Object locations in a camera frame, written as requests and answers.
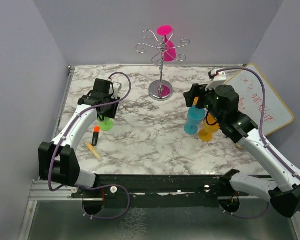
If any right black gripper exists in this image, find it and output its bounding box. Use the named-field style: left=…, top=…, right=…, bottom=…
left=183, top=81, right=224, bottom=124

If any chrome wine glass rack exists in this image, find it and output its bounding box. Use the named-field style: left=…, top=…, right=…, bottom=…
left=135, top=29, right=191, bottom=101

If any orange capped marker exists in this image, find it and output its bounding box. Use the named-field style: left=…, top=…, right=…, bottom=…
left=91, top=126, right=100, bottom=146

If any green wine glass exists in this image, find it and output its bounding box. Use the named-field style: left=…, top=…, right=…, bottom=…
left=97, top=115, right=114, bottom=132

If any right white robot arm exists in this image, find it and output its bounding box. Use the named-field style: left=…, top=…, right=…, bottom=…
left=183, top=83, right=300, bottom=218

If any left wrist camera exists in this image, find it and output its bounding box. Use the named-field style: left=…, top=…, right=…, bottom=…
left=109, top=81, right=122, bottom=100

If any beige tube on table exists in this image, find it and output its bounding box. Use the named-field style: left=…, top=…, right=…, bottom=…
left=86, top=143, right=103, bottom=163

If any orange wine glass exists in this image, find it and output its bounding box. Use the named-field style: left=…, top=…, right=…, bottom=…
left=198, top=119, right=220, bottom=142

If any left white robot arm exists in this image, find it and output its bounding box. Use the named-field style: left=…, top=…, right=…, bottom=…
left=38, top=78, right=122, bottom=198

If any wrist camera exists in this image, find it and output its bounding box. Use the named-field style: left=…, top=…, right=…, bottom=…
left=205, top=69, right=227, bottom=91
left=109, top=81, right=122, bottom=100

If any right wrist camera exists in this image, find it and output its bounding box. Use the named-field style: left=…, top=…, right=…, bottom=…
left=205, top=69, right=227, bottom=91

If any blue wine glass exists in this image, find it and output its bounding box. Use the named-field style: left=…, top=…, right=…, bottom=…
left=184, top=106, right=206, bottom=135

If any yellow wine glass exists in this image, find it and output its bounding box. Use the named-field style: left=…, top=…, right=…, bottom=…
left=192, top=97, right=199, bottom=106

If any whiteboard with yellow frame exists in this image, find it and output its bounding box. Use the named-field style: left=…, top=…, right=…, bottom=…
left=226, top=63, right=295, bottom=136

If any pink wine glass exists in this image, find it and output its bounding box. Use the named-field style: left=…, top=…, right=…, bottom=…
left=157, top=25, right=177, bottom=62

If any aluminium frame rail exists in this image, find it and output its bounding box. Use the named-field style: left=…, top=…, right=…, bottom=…
left=31, top=66, right=76, bottom=198

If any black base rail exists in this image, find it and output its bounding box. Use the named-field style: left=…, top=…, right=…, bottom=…
left=72, top=174, right=236, bottom=209

